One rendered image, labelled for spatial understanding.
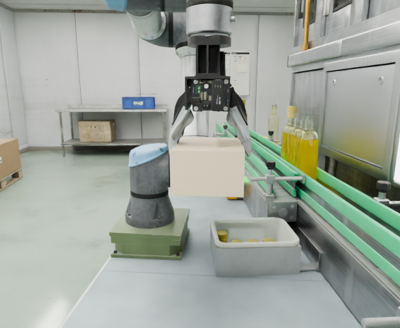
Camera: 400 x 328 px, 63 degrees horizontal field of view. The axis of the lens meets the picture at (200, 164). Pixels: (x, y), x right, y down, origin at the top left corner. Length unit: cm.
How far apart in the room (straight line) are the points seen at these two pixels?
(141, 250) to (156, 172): 23
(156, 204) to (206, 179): 46
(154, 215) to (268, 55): 640
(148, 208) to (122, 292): 25
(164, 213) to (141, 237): 10
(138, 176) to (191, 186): 43
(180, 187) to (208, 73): 19
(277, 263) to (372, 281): 26
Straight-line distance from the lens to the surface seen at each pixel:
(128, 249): 99
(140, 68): 700
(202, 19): 55
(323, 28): 153
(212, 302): 81
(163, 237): 95
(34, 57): 753
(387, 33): 106
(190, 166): 53
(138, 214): 98
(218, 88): 52
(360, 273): 77
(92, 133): 658
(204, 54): 55
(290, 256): 91
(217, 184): 53
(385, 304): 72
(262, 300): 83
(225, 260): 88
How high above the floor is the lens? 122
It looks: 13 degrees down
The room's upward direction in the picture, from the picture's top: straight up
